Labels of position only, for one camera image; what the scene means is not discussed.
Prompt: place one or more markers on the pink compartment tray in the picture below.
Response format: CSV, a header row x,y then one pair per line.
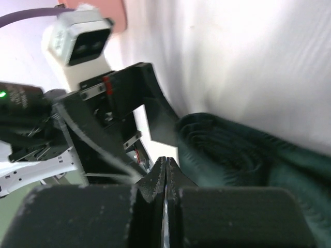
x,y
114,9

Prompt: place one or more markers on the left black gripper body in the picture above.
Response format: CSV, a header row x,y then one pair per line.
x,y
99,125

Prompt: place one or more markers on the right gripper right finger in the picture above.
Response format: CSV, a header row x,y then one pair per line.
x,y
232,216

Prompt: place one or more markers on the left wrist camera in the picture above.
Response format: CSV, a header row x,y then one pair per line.
x,y
74,45

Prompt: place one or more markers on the dark green tie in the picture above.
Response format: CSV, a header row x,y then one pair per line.
x,y
217,152

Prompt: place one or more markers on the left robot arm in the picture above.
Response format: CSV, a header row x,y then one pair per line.
x,y
29,125

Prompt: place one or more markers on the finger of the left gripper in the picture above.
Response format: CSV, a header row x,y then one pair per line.
x,y
137,85

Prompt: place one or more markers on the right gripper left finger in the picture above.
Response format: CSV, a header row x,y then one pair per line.
x,y
92,215

